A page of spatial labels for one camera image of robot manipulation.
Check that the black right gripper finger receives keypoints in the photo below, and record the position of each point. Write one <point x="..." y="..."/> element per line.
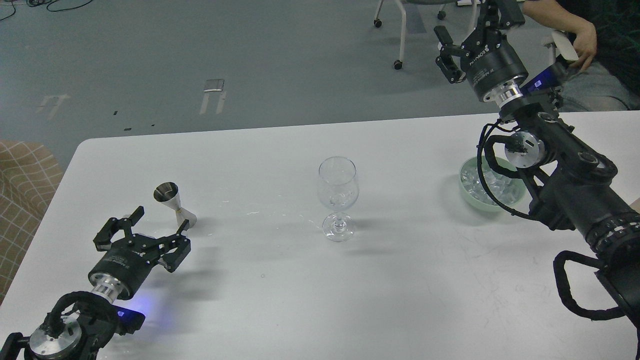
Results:
<point x="453" y="60"/>
<point x="495" y="18"/>

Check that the clear wine glass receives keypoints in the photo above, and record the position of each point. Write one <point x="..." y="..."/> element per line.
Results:
<point x="338" y="189"/>

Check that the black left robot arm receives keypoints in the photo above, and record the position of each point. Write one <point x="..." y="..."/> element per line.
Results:
<point x="82" y="323"/>

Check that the green bowl of ice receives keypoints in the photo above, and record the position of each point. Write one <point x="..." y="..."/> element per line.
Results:
<point x="502" y="189"/>

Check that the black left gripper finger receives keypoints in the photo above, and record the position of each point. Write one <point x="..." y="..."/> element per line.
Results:
<point x="169" y="251"/>
<point x="103" y="238"/>

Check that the seated person in black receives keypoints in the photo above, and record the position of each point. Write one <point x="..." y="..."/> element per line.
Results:
<point x="605" y="36"/>

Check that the silver floor plate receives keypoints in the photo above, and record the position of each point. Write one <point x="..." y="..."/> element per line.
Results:
<point x="214" y="85"/>

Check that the grey white office chair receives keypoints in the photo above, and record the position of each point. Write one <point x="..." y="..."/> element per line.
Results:
<point x="401" y="6"/>

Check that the beige checkered seat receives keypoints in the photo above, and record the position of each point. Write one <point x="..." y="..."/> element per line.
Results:
<point x="29" y="178"/>

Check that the steel double jigger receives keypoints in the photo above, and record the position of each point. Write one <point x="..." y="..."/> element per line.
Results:
<point x="167" y="193"/>

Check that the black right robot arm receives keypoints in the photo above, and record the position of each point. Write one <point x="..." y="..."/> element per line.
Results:
<point x="532" y="165"/>

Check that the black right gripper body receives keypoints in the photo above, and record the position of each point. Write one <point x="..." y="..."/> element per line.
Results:
<point x="491" y="62"/>

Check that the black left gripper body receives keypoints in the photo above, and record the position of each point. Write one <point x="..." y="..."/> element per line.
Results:
<point x="126" y="264"/>

